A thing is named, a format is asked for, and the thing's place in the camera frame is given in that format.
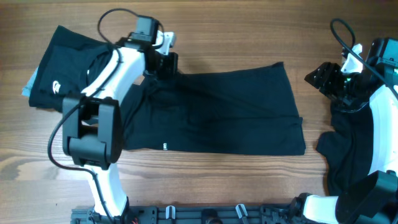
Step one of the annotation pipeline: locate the black polo shirt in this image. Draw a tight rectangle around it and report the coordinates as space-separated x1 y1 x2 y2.
121 62 306 156

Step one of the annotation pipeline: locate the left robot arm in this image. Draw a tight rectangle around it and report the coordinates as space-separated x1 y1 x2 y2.
56 15 178 223

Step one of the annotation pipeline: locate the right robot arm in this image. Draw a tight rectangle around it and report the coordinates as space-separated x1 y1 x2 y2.
289 37 397 223

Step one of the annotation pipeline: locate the pile of black clothes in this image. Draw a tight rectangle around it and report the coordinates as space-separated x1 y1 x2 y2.
316 105 373 196

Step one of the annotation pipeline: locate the folded black shirt with logo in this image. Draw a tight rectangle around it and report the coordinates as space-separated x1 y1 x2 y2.
29 26 113 112

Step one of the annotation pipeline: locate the folded grey garment underneath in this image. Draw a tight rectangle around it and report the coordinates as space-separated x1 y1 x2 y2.
21 67 38 97

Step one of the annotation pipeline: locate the right black cable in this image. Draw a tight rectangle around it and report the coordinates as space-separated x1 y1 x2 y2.
329 17 398 100

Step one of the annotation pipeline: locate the black cable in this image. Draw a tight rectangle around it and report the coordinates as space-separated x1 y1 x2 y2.
47 7 141 224
329 17 398 100

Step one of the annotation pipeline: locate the left black cable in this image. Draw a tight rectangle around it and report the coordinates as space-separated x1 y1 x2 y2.
47 7 141 224

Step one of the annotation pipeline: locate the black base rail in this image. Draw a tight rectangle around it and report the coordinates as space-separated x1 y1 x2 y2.
70 203 336 224

